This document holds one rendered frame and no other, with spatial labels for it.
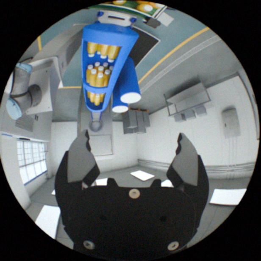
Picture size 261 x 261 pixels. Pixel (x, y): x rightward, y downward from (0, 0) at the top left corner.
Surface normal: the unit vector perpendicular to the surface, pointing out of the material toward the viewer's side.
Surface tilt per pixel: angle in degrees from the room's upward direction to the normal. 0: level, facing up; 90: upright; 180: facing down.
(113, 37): 6
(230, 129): 90
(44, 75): 44
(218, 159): 90
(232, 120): 90
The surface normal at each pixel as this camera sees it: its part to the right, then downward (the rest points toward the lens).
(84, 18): 0.10, 0.99
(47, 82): 0.32, 0.59
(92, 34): -0.38, 0.87
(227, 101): -0.89, 0.03
